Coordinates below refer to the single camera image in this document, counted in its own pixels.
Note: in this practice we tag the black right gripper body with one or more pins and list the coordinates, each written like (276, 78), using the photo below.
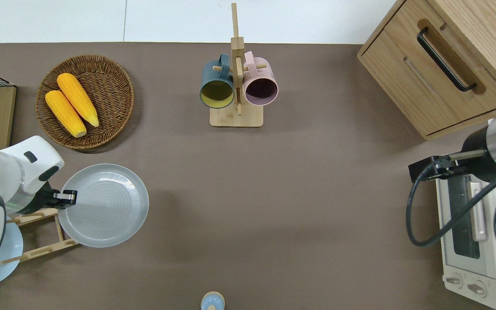
(424, 168)

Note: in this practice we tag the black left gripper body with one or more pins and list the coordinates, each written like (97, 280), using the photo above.
(52, 199)

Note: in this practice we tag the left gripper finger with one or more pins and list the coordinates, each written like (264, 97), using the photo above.
(69, 197)

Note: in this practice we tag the gray plate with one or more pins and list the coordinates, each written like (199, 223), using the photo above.
(106, 206)

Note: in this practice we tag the wooden plate rack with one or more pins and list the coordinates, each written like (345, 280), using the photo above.
(43, 249)

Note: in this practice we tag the wooden mug rack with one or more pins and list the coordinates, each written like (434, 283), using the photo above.
(236, 118)

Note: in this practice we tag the yellow corn cob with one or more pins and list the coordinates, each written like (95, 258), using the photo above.
(78, 99)
(65, 114)

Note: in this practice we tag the white toaster oven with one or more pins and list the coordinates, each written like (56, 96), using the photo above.
(454, 258)

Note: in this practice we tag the wooden drawer cabinet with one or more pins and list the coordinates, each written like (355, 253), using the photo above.
(403, 73)

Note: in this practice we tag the brown wicker basket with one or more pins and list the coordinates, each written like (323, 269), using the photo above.
(110, 99)

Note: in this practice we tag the white oven knob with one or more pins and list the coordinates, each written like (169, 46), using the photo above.
(477, 289)
(454, 280)

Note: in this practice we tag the brown table mat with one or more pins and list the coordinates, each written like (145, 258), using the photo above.
(274, 193)

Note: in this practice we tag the light blue lidded jar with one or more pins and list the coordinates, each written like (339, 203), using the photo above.
(212, 302)

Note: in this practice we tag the pink mug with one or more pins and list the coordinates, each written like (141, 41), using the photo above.
(261, 82)

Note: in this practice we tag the dark blue mug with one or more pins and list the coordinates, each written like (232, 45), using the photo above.
(215, 77)

